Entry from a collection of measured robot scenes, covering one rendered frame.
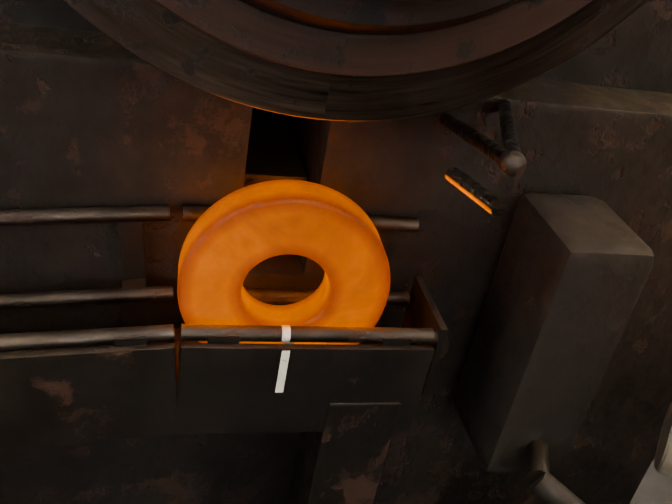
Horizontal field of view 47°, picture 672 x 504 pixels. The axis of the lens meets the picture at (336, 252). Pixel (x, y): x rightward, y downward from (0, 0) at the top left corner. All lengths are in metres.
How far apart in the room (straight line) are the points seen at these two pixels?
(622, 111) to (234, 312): 0.35
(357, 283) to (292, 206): 0.08
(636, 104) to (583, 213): 0.11
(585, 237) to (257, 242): 0.25
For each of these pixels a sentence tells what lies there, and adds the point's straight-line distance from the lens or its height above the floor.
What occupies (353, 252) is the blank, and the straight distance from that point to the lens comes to 0.55.
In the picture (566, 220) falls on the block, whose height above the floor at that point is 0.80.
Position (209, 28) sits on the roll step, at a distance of 0.43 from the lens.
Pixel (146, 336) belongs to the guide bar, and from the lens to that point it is 0.55.
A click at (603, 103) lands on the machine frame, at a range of 0.67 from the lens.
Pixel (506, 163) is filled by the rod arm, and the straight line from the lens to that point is 0.42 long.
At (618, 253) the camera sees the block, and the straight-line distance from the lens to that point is 0.61.
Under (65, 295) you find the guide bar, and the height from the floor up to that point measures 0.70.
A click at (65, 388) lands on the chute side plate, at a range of 0.58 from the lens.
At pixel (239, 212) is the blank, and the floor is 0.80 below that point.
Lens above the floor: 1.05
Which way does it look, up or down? 31 degrees down
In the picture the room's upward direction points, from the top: 11 degrees clockwise
